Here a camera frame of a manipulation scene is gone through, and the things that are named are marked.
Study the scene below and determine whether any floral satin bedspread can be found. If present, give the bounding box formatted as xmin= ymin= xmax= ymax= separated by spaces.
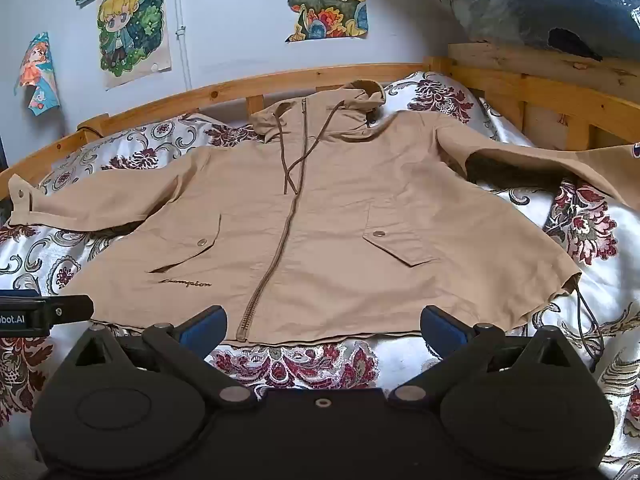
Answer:
xmin=0 ymin=71 xmax=640 ymax=480

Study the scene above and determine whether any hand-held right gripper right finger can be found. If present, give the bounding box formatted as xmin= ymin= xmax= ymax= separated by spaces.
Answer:
xmin=389 ymin=305 xmax=577 ymax=407

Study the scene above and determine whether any wooden bed frame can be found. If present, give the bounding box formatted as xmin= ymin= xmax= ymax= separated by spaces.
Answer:
xmin=0 ymin=42 xmax=640 ymax=186

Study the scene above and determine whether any tan hooded zip jacket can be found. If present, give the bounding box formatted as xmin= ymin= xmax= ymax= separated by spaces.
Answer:
xmin=7 ymin=80 xmax=640 ymax=361

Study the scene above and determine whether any small torn cartoon poster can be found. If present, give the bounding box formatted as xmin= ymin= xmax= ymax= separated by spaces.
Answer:
xmin=14 ymin=31 xmax=61 ymax=117

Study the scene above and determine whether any clear plastic bag of bedding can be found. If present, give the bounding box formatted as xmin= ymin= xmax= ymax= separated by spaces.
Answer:
xmin=412 ymin=0 xmax=640 ymax=62

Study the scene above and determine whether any blond cartoon figure poster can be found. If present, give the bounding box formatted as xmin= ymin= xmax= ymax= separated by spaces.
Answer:
xmin=96 ymin=0 xmax=172 ymax=92

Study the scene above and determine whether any colourful landscape wall poster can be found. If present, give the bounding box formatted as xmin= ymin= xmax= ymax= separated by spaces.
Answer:
xmin=268 ymin=0 xmax=369 ymax=43

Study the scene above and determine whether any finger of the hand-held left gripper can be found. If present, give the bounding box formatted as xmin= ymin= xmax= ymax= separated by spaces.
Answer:
xmin=0 ymin=289 xmax=96 ymax=331

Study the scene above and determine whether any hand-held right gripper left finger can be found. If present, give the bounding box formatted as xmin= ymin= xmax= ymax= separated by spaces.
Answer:
xmin=70 ymin=305 xmax=258 ymax=407

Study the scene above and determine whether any white wall conduit pipe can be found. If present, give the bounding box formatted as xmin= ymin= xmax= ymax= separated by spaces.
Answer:
xmin=172 ymin=0 xmax=194 ymax=89

